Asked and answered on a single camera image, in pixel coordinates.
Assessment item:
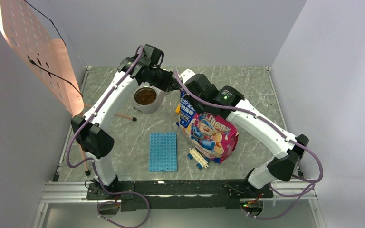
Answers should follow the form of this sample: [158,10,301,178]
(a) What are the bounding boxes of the aluminium frame rail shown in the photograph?
[35,66,319,228]

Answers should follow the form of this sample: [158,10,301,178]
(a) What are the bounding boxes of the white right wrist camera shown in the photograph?
[179,69,196,84]

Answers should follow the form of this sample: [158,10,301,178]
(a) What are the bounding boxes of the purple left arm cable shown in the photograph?
[66,44,150,228]

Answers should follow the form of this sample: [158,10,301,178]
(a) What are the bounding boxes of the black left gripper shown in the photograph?
[147,67,183,92]

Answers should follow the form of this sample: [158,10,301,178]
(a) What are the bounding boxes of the pink pet food bag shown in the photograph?
[176,91,239,164]

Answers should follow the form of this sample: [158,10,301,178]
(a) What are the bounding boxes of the yellow plastic scoop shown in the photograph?
[175,105,180,114]

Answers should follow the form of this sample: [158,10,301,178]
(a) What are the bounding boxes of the near steel bowl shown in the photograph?
[134,87,157,105]

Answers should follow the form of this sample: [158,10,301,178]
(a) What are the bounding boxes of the beige toy car blue wheels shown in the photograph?
[187,148,210,170]

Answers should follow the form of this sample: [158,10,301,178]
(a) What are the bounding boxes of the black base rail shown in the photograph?
[86,180,273,212]

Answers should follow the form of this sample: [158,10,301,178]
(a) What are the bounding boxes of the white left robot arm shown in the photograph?
[66,44,179,200]

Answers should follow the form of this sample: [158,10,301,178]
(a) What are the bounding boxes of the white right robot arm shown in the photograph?
[178,70,308,197]

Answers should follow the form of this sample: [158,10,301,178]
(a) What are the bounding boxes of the pink perforated stand board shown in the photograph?
[0,0,85,116]

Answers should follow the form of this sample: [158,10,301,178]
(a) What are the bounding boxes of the blue studded building baseplate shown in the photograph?
[148,132,177,172]

